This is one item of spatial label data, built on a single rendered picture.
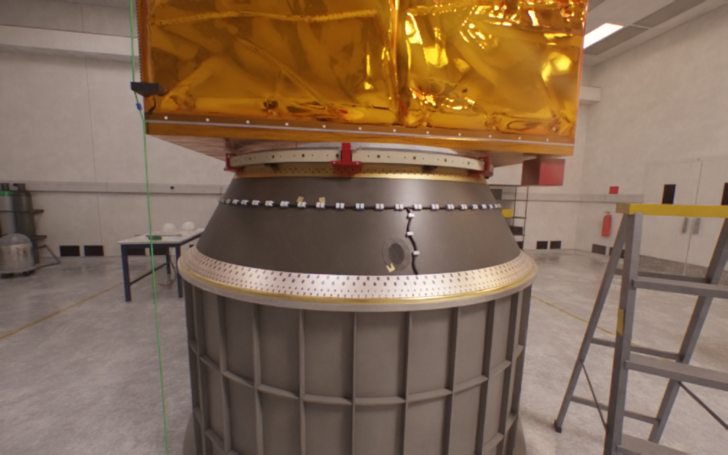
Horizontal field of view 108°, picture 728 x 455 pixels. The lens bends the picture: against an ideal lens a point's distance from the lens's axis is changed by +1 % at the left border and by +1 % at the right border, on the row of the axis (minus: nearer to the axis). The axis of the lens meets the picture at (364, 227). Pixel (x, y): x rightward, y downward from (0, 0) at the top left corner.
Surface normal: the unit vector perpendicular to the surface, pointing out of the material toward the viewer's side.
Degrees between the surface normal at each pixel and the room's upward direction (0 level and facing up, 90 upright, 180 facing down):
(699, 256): 90
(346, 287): 43
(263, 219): 62
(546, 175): 90
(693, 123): 90
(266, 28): 88
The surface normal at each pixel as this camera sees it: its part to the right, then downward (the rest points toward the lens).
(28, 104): 0.17, 0.11
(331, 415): -0.07, 0.11
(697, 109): -0.99, 0.00
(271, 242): -0.30, -0.37
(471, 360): 0.44, 0.11
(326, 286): -0.05, -0.65
